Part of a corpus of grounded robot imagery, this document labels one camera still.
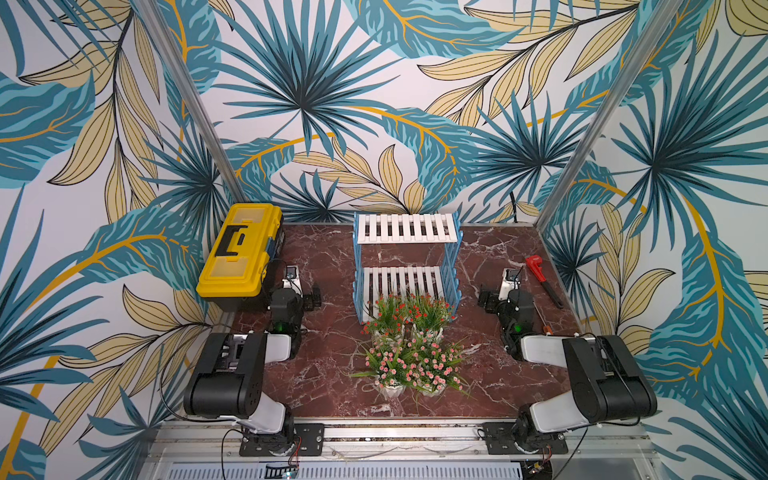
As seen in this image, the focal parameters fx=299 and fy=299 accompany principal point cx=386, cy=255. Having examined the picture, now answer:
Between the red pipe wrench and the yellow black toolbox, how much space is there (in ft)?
2.99

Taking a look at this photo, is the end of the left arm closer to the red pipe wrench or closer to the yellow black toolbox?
the yellow black toolbox

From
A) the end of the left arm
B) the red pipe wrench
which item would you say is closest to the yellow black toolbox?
the end of the left arm

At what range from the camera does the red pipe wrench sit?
102 cm

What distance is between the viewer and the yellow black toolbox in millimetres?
848
